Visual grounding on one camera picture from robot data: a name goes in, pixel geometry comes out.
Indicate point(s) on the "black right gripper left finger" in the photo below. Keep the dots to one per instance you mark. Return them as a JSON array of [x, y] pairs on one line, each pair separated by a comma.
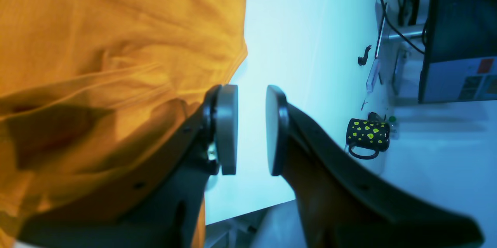
[[156, 205]]

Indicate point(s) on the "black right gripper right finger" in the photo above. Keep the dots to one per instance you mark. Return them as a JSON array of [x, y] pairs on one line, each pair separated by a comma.
[[343, 205]]

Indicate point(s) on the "orange T-shirt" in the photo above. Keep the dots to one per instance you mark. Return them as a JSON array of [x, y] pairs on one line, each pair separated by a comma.
[[90, 89]]

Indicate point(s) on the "black mug with green dots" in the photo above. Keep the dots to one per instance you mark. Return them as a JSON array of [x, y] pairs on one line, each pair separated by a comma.
[[372, 135]]

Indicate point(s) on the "dark monitor screen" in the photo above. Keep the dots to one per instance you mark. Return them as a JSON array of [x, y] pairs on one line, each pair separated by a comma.
[[460, 52]]

